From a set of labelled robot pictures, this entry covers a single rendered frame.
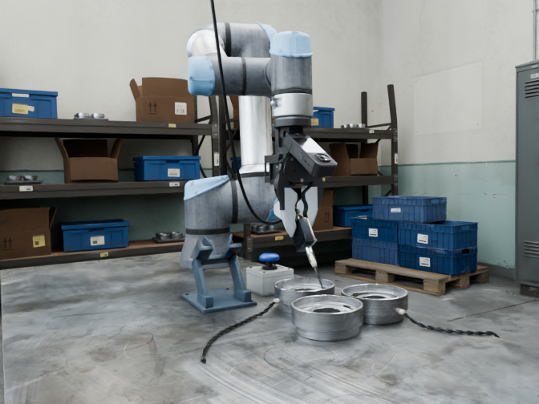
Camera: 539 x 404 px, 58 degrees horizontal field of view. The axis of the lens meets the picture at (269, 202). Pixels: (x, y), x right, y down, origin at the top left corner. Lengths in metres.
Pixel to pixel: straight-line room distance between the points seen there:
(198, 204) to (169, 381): 0.70
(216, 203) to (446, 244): 3.36
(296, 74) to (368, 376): 0.52
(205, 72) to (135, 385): 0.59
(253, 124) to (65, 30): 3.70
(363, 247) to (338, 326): 4.36
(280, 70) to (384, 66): 5.47
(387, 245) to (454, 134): 1.44
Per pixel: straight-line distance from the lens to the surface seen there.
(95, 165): 4.16
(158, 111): 4.35
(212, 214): 1.24
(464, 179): 5.39
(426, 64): 5.85
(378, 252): 4.92
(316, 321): 0.69
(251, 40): 1.34
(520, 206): 4.44
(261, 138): 1.29
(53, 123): 4.09
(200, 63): 0.97
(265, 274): 0.94
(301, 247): 0.87
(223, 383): 0.58
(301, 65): 0.89
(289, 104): 0.87
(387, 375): 0.60
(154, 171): 4.31
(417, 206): 4.58
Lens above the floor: 1.03
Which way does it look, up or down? 3 degrees down
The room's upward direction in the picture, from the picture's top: 1 degrees counter-clockwise
